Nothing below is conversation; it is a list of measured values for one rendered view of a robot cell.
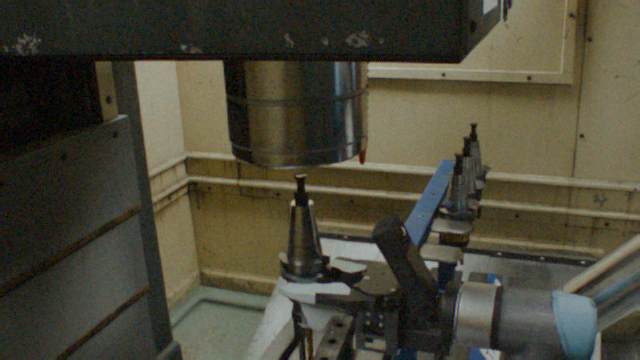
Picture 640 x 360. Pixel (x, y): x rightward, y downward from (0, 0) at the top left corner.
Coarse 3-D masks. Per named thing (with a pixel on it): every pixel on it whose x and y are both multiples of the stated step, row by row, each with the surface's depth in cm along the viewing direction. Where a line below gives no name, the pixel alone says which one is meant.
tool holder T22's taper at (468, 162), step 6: (462, 156) 118; (468, 156) 118; (462, 162) 118; (468, 162) 118; (468, 168) 118; (474, 168) 119; (468, 174) 118; (474, 174) 119; (468, 180) 118; (474, 180) 119; (468, 186) 119; (474, 186) 119
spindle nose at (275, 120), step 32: (224, 64) 66; (256, 64) 62; (288, 64) 61; (320, 64) 61; (352, 64) 64; (224, 96) 69; (256, 96) 63; (288, 96) 62; (320, 96) 62; (352, 96) 65; (256, 128) 64; (288, 128) 63; (320, 128) 64; (352, 128) 66; (256, 160) 66; (288, 160) 64; (320, 160) 65
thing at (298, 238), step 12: (312, 204) 74; (300, 216) 73; (312, 216) 74; (300, 228) 74; (312, 228) 74; (288, 240) 75; (300, 240) 74; (312, 240) 74; (288, 252) 75; (300, 252) 74; (312, 252) 74
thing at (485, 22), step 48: (0, 0) 65; (48, 0) 62; (96, 0) 60; (144, 0) 59; (192, 0) 57; (240, 0) 55; (288, 0) 54; (336, 0) 52; (384, 0) 51; (432, 0) 49; (480, 0) 57; (0, 48) 67; (48, 48) 65; (96, 48) 62; (144, 48) 60; (192, 48) 59; (240, 48) 57; (288, 48) 55; (336, 48) 54; (384, 48) 52; (432, 48) 51
